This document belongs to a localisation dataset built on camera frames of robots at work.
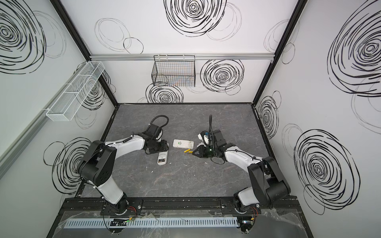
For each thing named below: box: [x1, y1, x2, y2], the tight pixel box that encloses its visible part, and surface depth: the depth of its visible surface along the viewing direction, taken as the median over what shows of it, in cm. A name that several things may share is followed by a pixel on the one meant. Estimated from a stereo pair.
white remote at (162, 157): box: [157, 150, 169, 166], surface depth 90 cm
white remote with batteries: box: [172, 138, 195, 150], surface depth 98 cm
